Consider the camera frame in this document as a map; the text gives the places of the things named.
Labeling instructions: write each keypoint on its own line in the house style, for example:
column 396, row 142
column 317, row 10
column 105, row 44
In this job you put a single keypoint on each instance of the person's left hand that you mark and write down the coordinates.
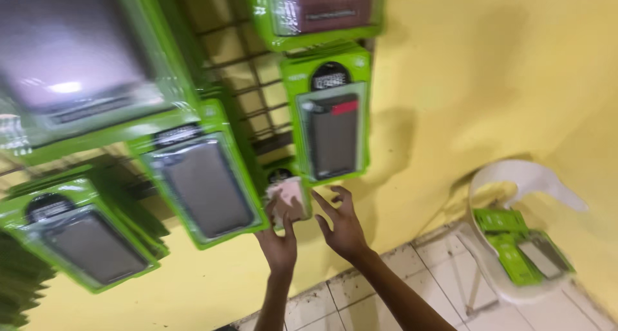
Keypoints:
column 279, row 249

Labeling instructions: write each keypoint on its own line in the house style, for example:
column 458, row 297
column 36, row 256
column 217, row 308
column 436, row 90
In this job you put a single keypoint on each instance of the person's right hand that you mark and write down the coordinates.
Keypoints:
column 346, row 229

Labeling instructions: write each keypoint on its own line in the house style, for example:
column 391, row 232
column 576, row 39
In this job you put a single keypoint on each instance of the green pack with pink case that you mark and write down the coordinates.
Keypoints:
column 292, row 198

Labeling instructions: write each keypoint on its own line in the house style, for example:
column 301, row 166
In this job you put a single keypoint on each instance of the green pack with grey case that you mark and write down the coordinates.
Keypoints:
column 205, row 186
column 545, row 253
column 87, row 244

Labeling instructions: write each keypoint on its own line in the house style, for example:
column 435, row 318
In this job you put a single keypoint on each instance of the green pack, red-labelled black case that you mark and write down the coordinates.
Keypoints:
column 332, row 133

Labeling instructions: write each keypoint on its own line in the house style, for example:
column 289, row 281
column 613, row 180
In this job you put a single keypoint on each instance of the green phone case pack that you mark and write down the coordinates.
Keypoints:
column 499, row 220
column 512, row 261

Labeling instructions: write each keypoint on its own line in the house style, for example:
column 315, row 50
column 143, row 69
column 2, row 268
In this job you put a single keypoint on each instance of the white plastic chair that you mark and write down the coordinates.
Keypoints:
column 524, row 181

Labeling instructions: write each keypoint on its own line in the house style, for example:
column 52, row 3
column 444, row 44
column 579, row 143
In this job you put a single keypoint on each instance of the green pack with maroon case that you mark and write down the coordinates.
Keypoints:
column 318, row 10

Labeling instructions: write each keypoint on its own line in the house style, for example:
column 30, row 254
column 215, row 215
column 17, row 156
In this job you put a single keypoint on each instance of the stack of green packs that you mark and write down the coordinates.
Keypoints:
column 21, row 282

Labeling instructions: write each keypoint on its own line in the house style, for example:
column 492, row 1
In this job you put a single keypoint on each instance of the green pack with purple case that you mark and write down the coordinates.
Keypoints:
column 82, row 60

